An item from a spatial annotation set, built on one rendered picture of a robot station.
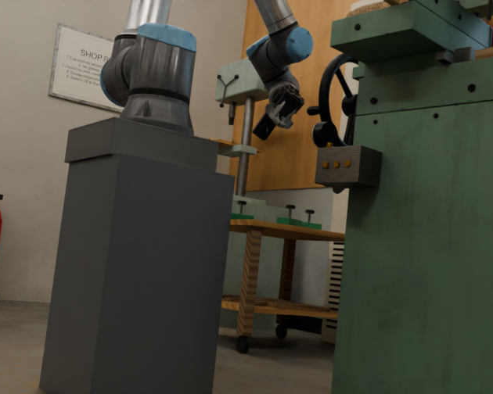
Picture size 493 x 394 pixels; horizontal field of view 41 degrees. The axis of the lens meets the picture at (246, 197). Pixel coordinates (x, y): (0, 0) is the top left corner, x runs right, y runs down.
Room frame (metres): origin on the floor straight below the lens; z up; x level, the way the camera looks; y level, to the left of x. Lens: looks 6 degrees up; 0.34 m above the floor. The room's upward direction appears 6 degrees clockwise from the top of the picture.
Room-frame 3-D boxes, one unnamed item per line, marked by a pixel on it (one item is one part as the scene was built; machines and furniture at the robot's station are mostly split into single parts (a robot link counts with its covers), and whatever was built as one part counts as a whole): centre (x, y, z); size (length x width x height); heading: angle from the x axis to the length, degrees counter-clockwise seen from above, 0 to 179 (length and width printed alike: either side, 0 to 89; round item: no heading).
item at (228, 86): (3.87, 0.03, 0.79); 0.62 x 0.48 x 1.58; 34
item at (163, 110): (1.57, 0.24, 0.68); 0.19 x 0.19 x 0.10
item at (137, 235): (1.57, 0.24, 0.27); 0.30 x 0.30 x 0.55; 35
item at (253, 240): (2.99, -0.14, 0.32); 0.66 x 0.57 x 0.64; 124
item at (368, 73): (1.55, -0.46, 0.82); 0.40 x 0.21 x 0.04; 134
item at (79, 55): (4.09, 1.01, 1.48); 0.64 x 0.02 x 0.46; 125
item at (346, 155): (1.43, -0.22, 0.58); 0.12 x 0.08 x 0.08; 44
